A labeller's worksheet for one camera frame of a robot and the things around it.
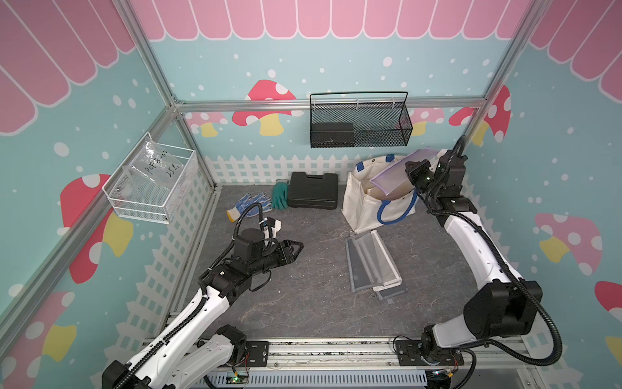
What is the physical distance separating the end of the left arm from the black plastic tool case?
0.49 meters

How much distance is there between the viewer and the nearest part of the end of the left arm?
53 cm

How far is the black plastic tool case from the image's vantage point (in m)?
1.11
